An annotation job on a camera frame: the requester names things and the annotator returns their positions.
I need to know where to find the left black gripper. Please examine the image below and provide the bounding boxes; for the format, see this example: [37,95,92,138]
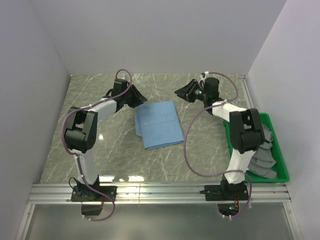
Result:
[122,84,148,109]

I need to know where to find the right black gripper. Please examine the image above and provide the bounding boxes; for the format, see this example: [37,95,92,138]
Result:
[174,79,208,104]

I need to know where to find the light blue long sleeve shirt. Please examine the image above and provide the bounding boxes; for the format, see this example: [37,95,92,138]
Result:
[134,101,185,150]

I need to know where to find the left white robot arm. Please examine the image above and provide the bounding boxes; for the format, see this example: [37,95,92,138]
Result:
[61,78,148,201]

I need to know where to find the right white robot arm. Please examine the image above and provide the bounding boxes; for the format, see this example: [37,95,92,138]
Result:
[174,72,265,200]

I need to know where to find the grey long sleeve shirt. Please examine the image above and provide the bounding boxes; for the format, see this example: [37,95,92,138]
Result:
[248,124,277,179]

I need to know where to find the green plastic bin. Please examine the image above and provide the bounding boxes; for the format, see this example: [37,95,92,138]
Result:
[224,109,289,183]

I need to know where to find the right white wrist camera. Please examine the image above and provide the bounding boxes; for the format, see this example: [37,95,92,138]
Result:
[199,71,210,88]

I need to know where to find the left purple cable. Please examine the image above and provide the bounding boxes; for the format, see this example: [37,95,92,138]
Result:
[61,68,117,222]

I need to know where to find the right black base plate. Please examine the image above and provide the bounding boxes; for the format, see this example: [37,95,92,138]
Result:
[199,185,249,202]

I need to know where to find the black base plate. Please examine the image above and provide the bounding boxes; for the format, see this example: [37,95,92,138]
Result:
[199,185,249,202]
[68,177,118,202]

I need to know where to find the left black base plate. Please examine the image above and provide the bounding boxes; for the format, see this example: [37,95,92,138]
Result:
[68,177,118,202]

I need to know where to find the aluminium mounting rail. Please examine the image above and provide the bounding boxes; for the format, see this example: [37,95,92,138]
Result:
[15,182,303,240]

